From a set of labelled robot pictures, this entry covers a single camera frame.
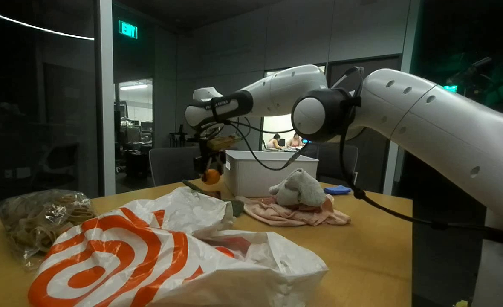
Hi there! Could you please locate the white pillar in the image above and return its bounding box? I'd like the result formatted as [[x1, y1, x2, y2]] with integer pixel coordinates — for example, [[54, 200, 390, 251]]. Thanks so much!
[[95, 0, 117, 198]]

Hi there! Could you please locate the grey white towel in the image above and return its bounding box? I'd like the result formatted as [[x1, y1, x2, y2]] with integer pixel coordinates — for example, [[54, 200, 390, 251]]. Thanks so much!
[[267, 167, 328, 208]]

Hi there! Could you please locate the orange plush ball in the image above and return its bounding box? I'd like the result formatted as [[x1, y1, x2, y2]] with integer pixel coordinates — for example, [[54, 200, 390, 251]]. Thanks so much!
[[200, 167, 223, 186]]

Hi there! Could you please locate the pale pink cloth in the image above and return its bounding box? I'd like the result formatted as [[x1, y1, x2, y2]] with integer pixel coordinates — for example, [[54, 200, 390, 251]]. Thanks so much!
[[240, 193, 352, 229]]

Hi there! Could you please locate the blue sponge cloth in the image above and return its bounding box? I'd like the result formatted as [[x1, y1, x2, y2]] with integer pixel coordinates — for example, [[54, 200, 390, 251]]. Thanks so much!
[[322, 183, 352, 198]]

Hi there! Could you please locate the clear bag of snacks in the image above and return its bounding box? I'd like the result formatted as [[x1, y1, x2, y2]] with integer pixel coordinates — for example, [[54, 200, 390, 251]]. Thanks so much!
[[0, 188, 96, 270]]

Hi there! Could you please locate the white orange printed carrier bag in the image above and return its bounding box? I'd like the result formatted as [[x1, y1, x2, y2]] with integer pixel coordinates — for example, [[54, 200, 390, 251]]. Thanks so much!
[[25, 185, 330, 307]]

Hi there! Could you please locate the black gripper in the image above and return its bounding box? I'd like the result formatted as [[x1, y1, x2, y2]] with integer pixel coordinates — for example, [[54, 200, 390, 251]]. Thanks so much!
[[195, 138, 226, 178]]

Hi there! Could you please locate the white plastic storage bin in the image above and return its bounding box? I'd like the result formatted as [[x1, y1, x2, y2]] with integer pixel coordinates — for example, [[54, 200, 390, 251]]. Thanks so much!
[[223, 149, 320, 198]]

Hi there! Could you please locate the green exit sign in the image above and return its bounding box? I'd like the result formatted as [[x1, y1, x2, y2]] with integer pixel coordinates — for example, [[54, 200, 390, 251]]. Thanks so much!
[[115, 19, 139, 41]]

